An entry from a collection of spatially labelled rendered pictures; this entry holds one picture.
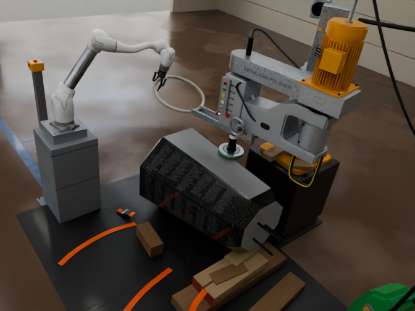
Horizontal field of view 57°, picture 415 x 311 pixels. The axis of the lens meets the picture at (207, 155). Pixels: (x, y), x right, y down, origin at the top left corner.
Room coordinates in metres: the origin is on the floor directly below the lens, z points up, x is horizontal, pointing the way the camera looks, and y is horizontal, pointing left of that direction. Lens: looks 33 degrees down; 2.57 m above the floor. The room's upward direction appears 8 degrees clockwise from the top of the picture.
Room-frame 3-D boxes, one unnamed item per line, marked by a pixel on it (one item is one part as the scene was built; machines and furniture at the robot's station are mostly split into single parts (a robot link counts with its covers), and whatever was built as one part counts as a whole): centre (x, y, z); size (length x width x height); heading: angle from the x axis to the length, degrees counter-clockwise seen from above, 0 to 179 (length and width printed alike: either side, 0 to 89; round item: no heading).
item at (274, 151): (2.88, -0.57, 0.81); 0.20 x 0.10 x 0.05; 141
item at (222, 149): (2.78, -0.19, 0.85); 0.21 x 0.21 x 0.01
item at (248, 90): (2.73, -0.26, 1.30); 0.36 x 0.22 x 0.45; 52
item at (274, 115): (2.52, -0.49, 1.28); 0.74 x 0.23 x 0.49; 52
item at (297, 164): (2.77, -0.78, 0.80); 0.20 x 0.10 x 0.05; 83
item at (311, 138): (2.37, -0.71, 1.32); 0.19 x 0.19 x 0.20
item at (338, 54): (2.36, -0.70, 1.88); 0.31 x 0.28 x 0.40; 142
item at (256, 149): (3.01, -0.79, 0.37); 0.66 x 0.66 x 0.74; 43
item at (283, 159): (3.01, -0.79, 0.76); 0.49 x 0.49 x 0.05; 43
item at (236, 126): (2.61, -0.21, 1.18); 0.15 x 0.10 x 0.15; 52
